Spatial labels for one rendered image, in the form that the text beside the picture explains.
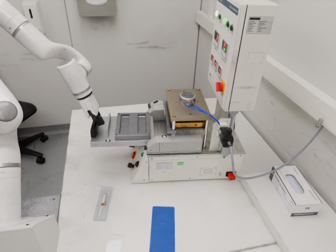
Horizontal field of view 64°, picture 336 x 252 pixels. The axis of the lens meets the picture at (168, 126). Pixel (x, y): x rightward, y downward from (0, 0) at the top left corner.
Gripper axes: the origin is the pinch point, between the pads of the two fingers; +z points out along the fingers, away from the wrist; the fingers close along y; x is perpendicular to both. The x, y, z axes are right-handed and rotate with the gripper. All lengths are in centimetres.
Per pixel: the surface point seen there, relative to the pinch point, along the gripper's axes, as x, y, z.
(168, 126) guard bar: 31.3, 11.6, 7.3
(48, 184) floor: -92, -59, 74
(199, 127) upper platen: 44.5, 10.1, 14.3
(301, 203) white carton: 74, 43, 43
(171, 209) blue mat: 21, 33, 36
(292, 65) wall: 98, -12, 12
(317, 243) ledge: 73, 56, 50
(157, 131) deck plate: 23.3, -1.7, 17.2
